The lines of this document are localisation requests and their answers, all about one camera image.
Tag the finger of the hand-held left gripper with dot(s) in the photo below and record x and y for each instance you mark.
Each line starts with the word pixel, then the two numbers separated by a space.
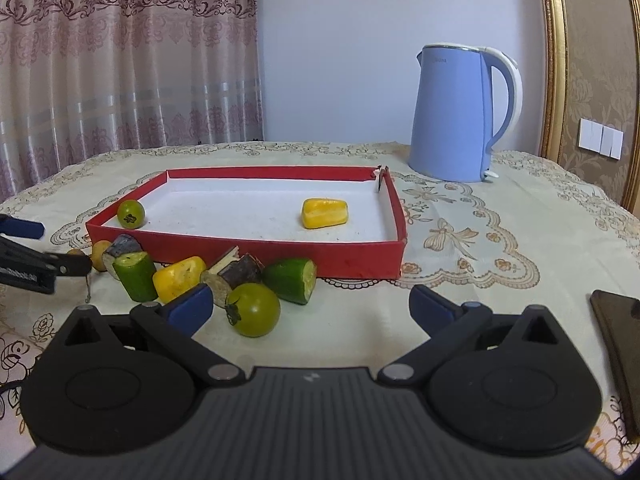
pixel 22 228
pixel 40 266

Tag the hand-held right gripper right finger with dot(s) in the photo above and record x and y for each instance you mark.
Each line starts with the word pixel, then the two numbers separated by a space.
pixel 431 307

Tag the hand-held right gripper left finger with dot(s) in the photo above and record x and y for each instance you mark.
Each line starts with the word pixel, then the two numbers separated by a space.
pixel 190 310

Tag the brown longan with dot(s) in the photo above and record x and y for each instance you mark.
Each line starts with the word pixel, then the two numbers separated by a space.
pixel 99 255
pixel 75 252

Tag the thin brown twig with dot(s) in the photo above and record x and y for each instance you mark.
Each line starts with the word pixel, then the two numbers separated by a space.
pixel 88 287

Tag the large green tomato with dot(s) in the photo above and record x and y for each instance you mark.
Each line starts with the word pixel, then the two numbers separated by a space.
pixel 255 310

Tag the split sugarcane piece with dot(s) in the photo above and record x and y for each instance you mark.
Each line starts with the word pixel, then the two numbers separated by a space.
pixel 227 256

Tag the green cucumber piece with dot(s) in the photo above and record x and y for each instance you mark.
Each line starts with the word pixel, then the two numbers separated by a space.
pixel 290 280
pixel 136 277

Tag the small green tomato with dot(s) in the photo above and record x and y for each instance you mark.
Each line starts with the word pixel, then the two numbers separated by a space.
pixel 131 214

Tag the red cardboard box tray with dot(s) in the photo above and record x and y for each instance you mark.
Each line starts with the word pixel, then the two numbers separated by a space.
pixel 300 260

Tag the yellow pepper piece on table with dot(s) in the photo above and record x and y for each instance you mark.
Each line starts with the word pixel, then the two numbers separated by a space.
pixel 179 275

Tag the yellow pepper piece in box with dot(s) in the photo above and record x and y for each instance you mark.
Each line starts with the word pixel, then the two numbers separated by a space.
pixel 325 212

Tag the dark flat phone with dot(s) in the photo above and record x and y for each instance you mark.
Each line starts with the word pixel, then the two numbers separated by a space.
pixel 620 350

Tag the pink patterned curtain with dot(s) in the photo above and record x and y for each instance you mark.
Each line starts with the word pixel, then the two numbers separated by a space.
pixel 125 60

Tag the blue electric kettle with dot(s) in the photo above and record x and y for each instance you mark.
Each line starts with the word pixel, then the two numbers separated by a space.
pixel 450 110

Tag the white wall switch panel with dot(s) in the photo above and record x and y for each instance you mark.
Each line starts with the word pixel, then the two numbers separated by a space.
pixel 600 137

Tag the gold wall frame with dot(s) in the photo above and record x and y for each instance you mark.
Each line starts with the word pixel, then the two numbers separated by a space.
pixel 552 60

